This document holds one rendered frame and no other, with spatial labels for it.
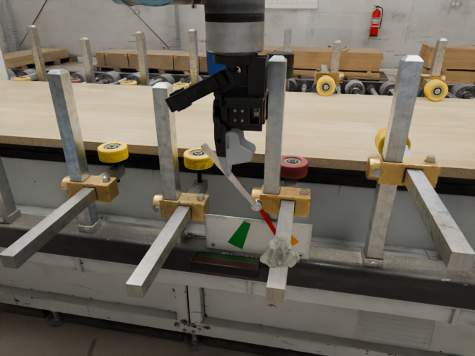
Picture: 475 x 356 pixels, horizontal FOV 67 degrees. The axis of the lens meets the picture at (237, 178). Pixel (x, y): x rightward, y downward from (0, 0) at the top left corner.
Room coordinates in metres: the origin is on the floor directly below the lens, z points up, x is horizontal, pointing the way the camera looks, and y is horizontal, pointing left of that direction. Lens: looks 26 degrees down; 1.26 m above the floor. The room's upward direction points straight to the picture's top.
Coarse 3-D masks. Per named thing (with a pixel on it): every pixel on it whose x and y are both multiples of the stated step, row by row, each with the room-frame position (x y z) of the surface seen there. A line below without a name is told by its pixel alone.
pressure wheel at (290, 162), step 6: (282, 156) 0.87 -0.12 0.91; (288, 156) 0.87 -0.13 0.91; (294, 156) 0.87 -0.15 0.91; (282, 162) 0.83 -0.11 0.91; (288, 162) 0.84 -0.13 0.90; (294, 162) 0.83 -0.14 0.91; (300, 162) 0.83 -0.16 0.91; (306, 162) 0.83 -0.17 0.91; (282, 168) 0.82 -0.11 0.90; (288, 168) 0.81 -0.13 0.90; (294, 168) 0.80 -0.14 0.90; (300, 168) 0.81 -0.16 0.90; (306, 168) 0.82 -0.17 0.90; (282, 174) 0.82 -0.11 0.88; (288, 174) 0.81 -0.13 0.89; (294, 174) 0.80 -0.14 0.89; (300, 174) 0.81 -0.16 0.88; (306, 174) 0.82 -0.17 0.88
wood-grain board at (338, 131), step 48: (0, 96) 1.58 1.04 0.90; (48, 96) 1.58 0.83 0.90; (96, 96) 1.58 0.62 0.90; (144, 96) 1.58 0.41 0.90; (288, 96) 1.58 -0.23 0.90; (336, 96) 1.58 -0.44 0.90; (384, 96) 1.58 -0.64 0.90; (48, 144) 1.03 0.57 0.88; (96, 144) 1.00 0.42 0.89; (144, 144) 0.98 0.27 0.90; (192, 144) 0.98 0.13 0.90; (288, 144) 0.98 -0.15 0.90; (336, 144) 0.98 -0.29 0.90; (432, 144) 0.98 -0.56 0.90
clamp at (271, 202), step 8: (256, 192) 0.75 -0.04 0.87; (280, 192) 0.74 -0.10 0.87; (288, 192) 0.74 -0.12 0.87; (296, 192) 0.74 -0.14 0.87; (264, 200) 0.73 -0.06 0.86; (272, 200) 0.73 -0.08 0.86; (280, 200) 0.72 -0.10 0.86; (288, 200) 0.72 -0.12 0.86; (296, 200) 0.72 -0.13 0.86; (304, 200) 0.71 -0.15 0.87; (264, 208) 0.73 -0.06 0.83; (272, 208) 0.73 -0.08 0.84; (296, 208) 0.72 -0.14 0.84; (304, 208) 0.71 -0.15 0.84; (304, 216) 0.71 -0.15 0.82
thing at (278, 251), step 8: (272, 240) 0.55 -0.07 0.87; (280, 240) 0.55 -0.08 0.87; (272, 248) 0.53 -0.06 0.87; (280, 248) 0.52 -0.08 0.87; (288, 248) 0.53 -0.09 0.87; (264, 256) 0.51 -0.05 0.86; (272, 256) 0.50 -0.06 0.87; (280, 256) 0.51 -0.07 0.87; (288, 256) 0.50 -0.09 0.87; (296, 256) 0.50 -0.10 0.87; (272, 264) 0.49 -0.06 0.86; (280, 264) 0.49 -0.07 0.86; (288, 264) 0.49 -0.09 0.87
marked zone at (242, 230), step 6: (246, 222) 0.74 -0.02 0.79; (240, 228) 0.74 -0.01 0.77; (246, 228) 0.74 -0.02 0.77; (234, 234) 0.74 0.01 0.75; (240, 234) 0.74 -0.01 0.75; (246, 234) 0.74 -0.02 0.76; (228, 240) 0.75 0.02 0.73; (234, 240) 0.74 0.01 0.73; (240, 240) 0.74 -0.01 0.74; (240, 246) 0.74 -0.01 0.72
